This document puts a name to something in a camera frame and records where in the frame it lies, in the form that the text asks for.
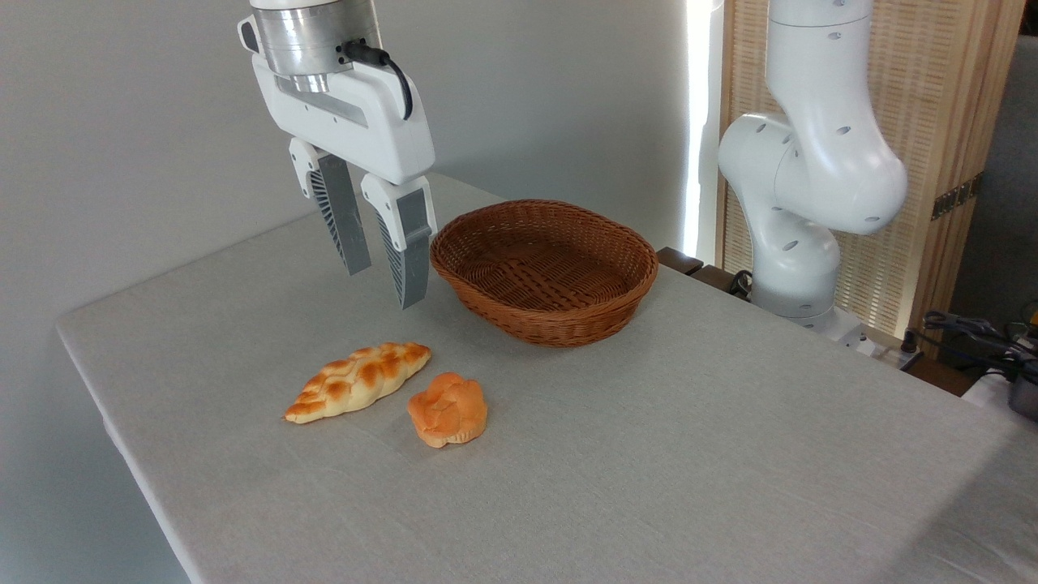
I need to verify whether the black cable bundle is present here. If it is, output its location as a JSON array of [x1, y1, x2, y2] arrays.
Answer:
[[923, 310, 1038, 384]]

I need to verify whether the dark metal screen hinge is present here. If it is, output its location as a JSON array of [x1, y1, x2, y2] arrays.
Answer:
[[931, 172, 985, 221]]

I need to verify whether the round orange bread bun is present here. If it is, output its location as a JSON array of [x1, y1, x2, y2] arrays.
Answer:
[[407, 372, 489, 449]]

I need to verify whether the brown wicker basket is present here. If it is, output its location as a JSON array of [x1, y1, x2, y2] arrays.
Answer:
[[429, 200, 659, 349]]

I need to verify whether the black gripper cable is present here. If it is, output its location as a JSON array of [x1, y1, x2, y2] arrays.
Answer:
[[341, 40, 415, 121]]

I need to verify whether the grey tablecloth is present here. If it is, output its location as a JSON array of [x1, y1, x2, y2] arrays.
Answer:
[[55, 170, 1038, 584]]

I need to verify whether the long braided bread loaf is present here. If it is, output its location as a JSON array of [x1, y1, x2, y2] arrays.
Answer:
[[284, 341, 432, 425]]

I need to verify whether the white power strip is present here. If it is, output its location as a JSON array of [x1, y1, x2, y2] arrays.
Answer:
[[843, 328, 924, 370]]

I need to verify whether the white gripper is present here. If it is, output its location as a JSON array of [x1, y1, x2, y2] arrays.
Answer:
[[251, 54, 440, 311]]

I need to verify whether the dark brown wooden block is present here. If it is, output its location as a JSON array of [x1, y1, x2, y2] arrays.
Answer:
[[656, 247, 705, 277]]

